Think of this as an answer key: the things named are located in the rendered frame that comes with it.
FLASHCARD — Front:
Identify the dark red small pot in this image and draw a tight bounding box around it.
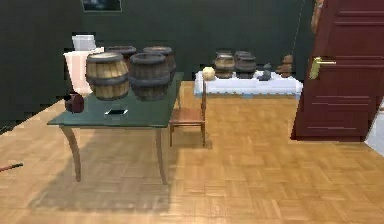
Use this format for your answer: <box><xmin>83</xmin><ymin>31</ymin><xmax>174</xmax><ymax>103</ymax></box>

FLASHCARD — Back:
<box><xmin>64</xmin><ymin>92</ymin><xmax>85</xmax><ymax>114</ymax></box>

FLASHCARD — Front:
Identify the framed wall picture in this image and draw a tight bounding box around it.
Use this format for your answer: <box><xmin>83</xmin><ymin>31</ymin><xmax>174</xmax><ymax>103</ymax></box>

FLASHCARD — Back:
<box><xmin>81</xmin><ymin>0</ymin><xmax>123</xmax><ymax>13</ymax></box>

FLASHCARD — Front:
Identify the light wooden barrel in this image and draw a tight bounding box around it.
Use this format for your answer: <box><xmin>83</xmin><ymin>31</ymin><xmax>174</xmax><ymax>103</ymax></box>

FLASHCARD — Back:
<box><xmin>213</xmin><ymin>54</ymin><xmax>236</xmax><ymax>80</ymax></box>
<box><xmin>85</xmin><ymin>51</ymin><xmax>130</xmax><ymax>102</ymax></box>

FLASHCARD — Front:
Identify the beige round ball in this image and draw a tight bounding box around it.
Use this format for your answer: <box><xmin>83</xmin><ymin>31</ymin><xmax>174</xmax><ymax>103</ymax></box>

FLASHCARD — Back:
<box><xmin>201</xmin><ymin>66</ymin><xmax>217</xmax><ymax>82</ymax></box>

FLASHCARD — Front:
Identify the dark red room door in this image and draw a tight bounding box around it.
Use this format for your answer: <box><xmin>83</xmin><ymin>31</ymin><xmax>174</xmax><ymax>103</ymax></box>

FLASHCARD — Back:
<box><xmin>290</xmin><ymin>0</ymin><xmax>384</xmax><ymax>142</ymax></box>

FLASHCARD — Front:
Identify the white low table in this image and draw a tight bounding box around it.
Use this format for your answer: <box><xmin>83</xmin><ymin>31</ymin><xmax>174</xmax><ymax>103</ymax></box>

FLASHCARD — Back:
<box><xmin>194</xmin><ymin>70</ymin><xmax>304</xmax><ymax>100</ymax></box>

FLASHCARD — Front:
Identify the brass door handle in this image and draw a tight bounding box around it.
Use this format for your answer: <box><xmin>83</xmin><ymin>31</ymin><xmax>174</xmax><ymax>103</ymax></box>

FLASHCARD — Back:
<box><xmin>308</xmin><ymin>56</ymin><xmax>337</xmax><ymax>80</ymax></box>

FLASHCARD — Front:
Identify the brown wooden chair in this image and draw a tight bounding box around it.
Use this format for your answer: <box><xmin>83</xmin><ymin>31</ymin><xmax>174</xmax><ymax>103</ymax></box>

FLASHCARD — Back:
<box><xmin>168</xmin><ymin>77</ymin><xmax>208</xmax><ymax>148</ymax></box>

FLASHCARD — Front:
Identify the white box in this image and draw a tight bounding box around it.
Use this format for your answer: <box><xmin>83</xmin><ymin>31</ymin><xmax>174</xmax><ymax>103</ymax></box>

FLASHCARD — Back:
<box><xmin>71</xmin><ymin>34</ymin><xmax>97</xmax><ymax>52</ymax></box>

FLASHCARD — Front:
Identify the dark grey small statue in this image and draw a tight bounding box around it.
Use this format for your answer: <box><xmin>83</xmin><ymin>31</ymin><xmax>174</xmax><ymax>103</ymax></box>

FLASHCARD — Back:
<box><xmin>257</xmin><ymin>63</ymin><xmax>273</xmax><ymax>82</ymax></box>

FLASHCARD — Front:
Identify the dark red stick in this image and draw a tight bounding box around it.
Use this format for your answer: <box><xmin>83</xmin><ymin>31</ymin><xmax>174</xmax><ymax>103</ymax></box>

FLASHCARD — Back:
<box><xmin>0</xmin><ymin>162</ymin><xmax>24</xmax><ymax>173</ymax></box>

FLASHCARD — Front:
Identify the brown small statue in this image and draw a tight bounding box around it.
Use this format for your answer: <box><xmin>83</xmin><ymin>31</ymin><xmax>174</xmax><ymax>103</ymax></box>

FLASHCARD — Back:
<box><xmin>275</xmin><ymin>54</ymin><xmax>294</xmax><ymax>79</ymax></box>

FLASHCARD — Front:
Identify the green top wooden table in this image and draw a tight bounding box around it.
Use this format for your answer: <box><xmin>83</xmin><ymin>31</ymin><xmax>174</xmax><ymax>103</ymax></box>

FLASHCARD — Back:
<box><xmin>47</xmin><ymin>71</ymin><xmax>185</xmax><ymax>186</ymax></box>

